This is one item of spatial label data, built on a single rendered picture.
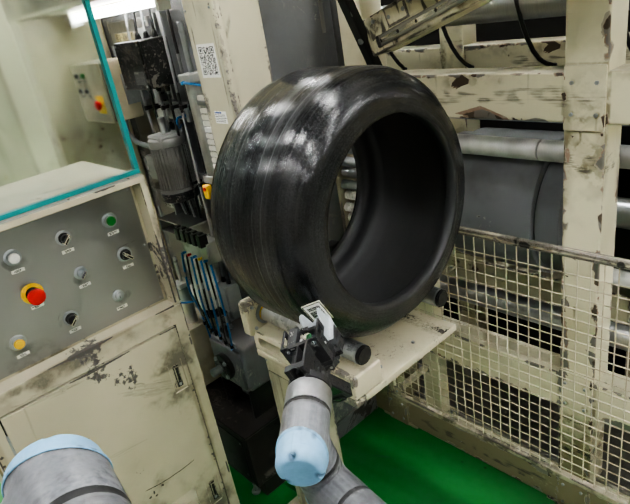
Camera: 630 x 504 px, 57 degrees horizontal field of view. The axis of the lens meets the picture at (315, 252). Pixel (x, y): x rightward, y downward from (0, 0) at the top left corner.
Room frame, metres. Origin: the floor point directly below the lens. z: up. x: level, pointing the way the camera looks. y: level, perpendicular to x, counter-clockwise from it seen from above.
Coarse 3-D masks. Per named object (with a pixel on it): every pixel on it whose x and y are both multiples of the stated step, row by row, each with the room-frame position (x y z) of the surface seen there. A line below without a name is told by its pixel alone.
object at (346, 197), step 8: (352, 152) 1.65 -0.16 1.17; (344, 160) 1.66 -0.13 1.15; (352, 160) 1.64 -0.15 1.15; (344, 168) 1.69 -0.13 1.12; (352, 168) 1.67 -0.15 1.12; (344, 176) 1.70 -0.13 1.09; (352, 176) 1.66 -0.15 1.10; (344, 184) 1.67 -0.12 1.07; (352, 184) 1.65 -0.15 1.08; (344, 192) 1.70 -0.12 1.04; (352, 192) 1.67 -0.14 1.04; (344, 200) 1.70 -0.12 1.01; (352, 200) 1.72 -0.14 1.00; (344, 208) 1.68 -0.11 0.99; (352, 208) 1.66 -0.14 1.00; (344, 216) 1.69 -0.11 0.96; (344, 224) 1.69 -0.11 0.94
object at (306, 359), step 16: (288, 336) 0.86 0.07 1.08; (304, 336) 0.85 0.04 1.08; (320, 336) 0.86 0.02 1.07; (288, 352) 0.84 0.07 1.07; (304, 352) 0.79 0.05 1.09; (320, 352) 0.82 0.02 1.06; (288, 368) 0.78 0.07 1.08; (304, 368) 0.76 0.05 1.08; (320, 368) 0.81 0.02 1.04; (288, 384) 0.77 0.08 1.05
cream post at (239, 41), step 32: (192, 0) 1.41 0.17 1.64; (224, 0) 1.37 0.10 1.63; (256, 0) 1.42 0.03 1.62; (192, 32) 1.43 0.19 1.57; (224, 32) 1.36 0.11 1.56; (256, 32) 1.41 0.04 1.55; (224, 64) 1.35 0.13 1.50; (256, 64) 1.40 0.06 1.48; (224, 96) 1.37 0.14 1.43; (224, 128) 1.40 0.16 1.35
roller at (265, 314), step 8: (264, 312) 1.26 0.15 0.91; (272, 312) 1.25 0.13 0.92; (272, 320) 1.24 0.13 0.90; (280, 320) 1.21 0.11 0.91; (288, 320) 1.20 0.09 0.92; (288, 328) 1.19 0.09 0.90; (344, 344) 1.05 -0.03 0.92; (352, 344) 1.04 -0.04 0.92; (360, 344) 1.04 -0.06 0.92; (344, 352) 1.04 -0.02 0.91; (352, 352) 1.03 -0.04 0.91; (360, 352) 1.02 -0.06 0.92; (368, 352) 1.03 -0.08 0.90; (352, 360) 1.03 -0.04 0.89; (360, 360) 1.02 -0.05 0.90; (368, 360) 1.03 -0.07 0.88
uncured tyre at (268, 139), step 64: (256, 128) 1.11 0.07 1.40; (320, 128) 1.03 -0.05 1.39; (384, 128) 1.45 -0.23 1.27; (448, 128) 1.23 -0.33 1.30; (256, 192) 1.02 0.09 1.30; (320, 192) 0.98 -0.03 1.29; (384, 192) 1.46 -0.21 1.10; (448, 192) 1.24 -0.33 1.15; (256, 256) 1.01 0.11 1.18; (320, 256) 0.97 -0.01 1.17; (384, 256) 1.36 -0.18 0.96; (448, 256) 1.21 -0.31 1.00; (384, 320) 1.06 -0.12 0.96
